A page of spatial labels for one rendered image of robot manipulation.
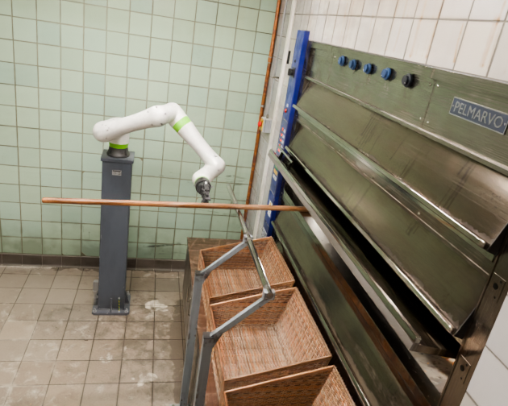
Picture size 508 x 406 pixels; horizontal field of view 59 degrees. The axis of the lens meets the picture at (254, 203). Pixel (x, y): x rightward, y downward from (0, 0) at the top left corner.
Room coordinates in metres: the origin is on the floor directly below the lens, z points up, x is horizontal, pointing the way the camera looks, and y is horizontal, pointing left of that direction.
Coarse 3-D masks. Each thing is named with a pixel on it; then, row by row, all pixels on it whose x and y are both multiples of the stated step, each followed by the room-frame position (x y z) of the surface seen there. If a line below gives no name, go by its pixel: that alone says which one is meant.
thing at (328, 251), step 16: (288, 192) 2.73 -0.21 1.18; (304, 224) 2.31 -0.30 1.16; (320, 240) 2.08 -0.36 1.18; (336, 256) 1.93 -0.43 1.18; (336, 272) 1.81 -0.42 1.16; (352, 288) 1.65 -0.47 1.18; (368, 304) 1.55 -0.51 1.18; (368, 320) 1.48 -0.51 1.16; (384, 320) 1.46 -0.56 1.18; (384, 336) 1.36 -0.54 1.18; (400, 352) 1.28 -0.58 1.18; (400, 368) 1.23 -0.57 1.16; (416, 368) 1.21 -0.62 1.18; (416, 384) 1.14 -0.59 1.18; (432, 384) 1.15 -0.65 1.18; (432, 400) 1.08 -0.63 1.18
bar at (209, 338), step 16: (240, 224) 2.15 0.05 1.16; (224, 256) 1.98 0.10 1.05; (256, 256) 1.81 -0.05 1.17; (208, 272) 1.96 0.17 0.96; (192, 304) 1.94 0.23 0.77; (256, 304) 1.53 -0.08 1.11; (192, 320) 1.94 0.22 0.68; (240, 320) 1.51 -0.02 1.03; (192, 336) 1.94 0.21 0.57; (208, 336) 1.49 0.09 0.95; (192, 352) 1.94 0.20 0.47; (208, 352) 1.48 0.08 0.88; (208, 368) 1.48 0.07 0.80
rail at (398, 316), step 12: (276, 156) 2.58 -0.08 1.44; (300, 192) 2.06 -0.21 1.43; (312, 204) 1.89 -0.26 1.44; (324, 216) 1.76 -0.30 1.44; (336, 240) 1.57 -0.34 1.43; (348, 252) 1.46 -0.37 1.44; (360, 264) 1.37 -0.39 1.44; (372, 276) 1.30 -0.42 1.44; (384, 300) 1.18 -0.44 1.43; (396, 312) 1.12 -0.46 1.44; (408, 324) 1.06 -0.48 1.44
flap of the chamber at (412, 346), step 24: (312, 192) 2.16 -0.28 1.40; (312, 216) 1.84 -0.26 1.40; (336, 216) 1.89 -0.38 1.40; (360, 240) 1.68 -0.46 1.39; (384, 264) 1.51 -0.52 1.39; (384, 288) 1.29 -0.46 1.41; (408, 288) 1.36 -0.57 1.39; (384, 312) 1.16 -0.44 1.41; (408, 312) 1.18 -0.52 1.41; (408, 336) 1.03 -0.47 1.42; (432, 336) 1.08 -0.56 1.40
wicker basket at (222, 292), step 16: (256, 240) 2.69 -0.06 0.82; (272, 240) 2.68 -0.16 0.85; (208, 256) 2.62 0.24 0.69; (240, 256) 2.67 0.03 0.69; (272, 256) 2.58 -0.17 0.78; (224, 272) 2.61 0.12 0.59; (240, 272) 2.65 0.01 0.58; (256, 272) 2.66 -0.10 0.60; (272, 272) 2.47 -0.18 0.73; (288, 272) 2.30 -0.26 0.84; (208, 288) 2.17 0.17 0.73; (224, 288) 2.42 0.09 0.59; (240, 288) 2.45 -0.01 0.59; (256, 288) 2.15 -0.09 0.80; (272, 288) 2.17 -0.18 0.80; (208, 304) 2.08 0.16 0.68; (256, 320) 2.15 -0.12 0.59; (272, 320) 2.18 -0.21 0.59
